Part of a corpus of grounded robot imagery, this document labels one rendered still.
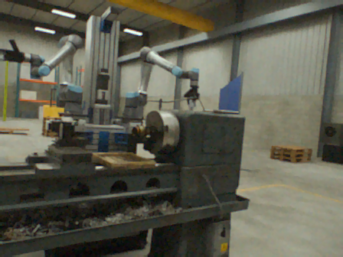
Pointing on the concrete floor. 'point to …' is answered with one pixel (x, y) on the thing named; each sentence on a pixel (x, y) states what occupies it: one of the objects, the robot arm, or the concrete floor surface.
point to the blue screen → (231, 95)
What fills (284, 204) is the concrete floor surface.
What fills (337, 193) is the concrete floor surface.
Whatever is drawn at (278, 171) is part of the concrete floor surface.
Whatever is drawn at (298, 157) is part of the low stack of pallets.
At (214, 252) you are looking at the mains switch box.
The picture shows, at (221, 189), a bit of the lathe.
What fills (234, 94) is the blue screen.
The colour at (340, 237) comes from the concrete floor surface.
